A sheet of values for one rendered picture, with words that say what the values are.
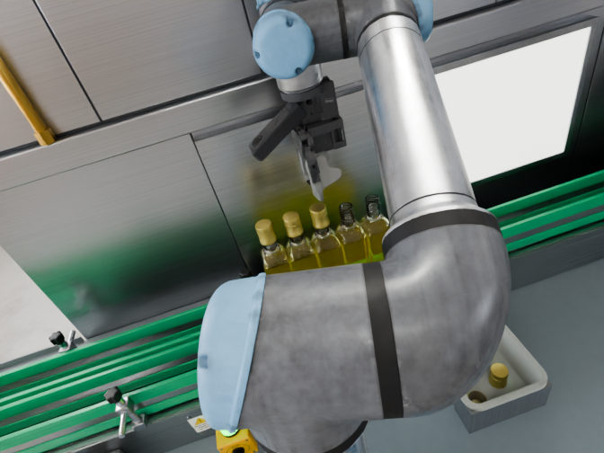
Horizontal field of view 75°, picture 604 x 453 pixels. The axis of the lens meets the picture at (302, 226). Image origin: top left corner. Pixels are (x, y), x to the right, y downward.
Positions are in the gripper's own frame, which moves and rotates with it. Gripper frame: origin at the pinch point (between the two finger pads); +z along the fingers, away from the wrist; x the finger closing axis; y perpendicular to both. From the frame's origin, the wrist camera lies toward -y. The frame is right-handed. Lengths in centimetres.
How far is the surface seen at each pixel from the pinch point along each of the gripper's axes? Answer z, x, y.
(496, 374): 39, -28, 24
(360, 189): 12.1, 12.0, 13.4
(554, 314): 46, -16, 48
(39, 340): 120, 125, -161
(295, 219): 4.6, -1.3, -5.0
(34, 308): 120, 156, -172
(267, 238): 7.0, -1.0, -11.5
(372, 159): 5.2, 11.9, 17.2
